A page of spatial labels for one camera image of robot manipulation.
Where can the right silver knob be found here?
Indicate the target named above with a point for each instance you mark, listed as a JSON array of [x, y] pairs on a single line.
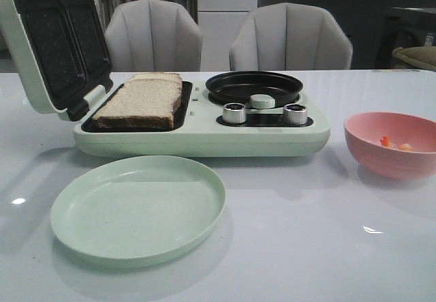
[[295, 114]]

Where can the silver knob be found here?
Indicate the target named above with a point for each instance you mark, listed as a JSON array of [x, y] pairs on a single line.
[[234, 113], [295, 114]]

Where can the green breakfast maker lid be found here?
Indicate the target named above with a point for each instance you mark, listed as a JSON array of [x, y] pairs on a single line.
[[60, 53]]

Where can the red shrimp piece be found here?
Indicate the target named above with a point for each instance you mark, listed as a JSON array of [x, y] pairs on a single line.
[[385, 141]]

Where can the bread slice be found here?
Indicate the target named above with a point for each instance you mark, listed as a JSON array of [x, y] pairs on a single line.
[[157, 76], [142, 103]]

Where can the light green round plate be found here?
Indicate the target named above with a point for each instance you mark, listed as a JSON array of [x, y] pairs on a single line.
[[138, 211]]

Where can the dark kitchen counter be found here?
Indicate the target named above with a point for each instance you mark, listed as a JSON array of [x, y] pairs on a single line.
[[375, 27]]

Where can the beige chair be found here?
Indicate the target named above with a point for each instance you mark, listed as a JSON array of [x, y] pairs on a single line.
[[290, 36], [153, 36]]

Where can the olive cushion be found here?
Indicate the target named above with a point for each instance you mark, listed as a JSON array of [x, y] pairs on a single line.
[[422, 57]]

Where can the right beige chair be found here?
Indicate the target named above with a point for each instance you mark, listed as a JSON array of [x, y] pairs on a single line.
[[290, 36]]

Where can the green breakfast maker base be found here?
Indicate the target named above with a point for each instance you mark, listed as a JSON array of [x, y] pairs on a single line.
[[200, 132]]

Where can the left silver knob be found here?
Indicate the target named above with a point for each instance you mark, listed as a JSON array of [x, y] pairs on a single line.
[[234, 113]]

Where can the orange shrimp piece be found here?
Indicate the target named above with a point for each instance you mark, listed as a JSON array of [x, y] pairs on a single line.
[[405, 147]]

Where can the white refrigerator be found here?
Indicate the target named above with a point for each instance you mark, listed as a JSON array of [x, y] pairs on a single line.
[[219, 22]]

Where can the pink bowl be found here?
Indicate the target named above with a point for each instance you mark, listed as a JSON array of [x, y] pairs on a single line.
[[362, 134]]

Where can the black round frying pan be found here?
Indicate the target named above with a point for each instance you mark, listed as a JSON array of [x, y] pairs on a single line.
[[239, 86]]

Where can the left beige chair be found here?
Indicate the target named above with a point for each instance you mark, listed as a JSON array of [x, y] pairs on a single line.
[[153, 36]]

